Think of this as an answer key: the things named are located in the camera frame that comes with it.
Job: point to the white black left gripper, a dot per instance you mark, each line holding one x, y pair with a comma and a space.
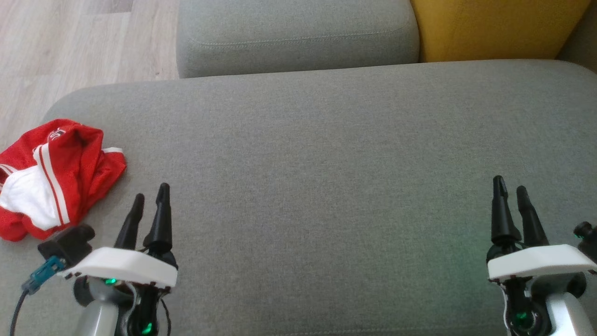
121, 267

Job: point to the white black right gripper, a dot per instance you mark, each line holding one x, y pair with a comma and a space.
536, 261

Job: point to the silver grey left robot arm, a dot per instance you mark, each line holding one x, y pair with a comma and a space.
100, 317

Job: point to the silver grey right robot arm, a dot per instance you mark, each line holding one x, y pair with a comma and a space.
569, 317

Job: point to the grey sofa seat cushion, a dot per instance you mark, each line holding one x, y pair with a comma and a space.
326, 186

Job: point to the yellow pillow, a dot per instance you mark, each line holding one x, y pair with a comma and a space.
494, 28

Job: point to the grey sofa back cushion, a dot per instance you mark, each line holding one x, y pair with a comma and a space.
289, 37

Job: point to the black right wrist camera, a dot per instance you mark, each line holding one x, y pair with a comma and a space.
588, 242

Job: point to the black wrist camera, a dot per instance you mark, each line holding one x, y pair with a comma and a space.
70, 242
588, 242

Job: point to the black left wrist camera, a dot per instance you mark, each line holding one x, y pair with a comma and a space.
70, 242

